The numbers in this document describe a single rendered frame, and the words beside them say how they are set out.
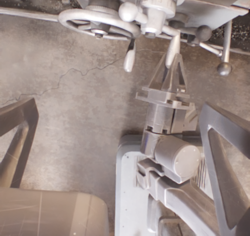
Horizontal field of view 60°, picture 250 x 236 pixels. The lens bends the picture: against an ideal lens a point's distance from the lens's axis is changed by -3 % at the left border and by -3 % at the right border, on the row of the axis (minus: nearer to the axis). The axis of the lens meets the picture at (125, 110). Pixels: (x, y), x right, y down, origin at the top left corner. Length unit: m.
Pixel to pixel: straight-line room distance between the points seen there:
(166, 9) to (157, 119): 0.19
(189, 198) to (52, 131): 1.06
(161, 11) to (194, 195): 0.31
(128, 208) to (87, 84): 0.69
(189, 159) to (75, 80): 1.00
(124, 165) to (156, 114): 0.67
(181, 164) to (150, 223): 0.82
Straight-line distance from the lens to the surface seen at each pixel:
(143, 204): 1.16
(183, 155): 0.38
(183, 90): 0.44
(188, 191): 0.42
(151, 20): 0.39
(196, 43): 0.70
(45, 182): 1.48
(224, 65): 0.64
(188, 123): 0.50
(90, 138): 1.32
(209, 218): 0.39
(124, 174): 1.09
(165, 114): 0.42
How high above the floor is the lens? 1.26
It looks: 82 degrees down
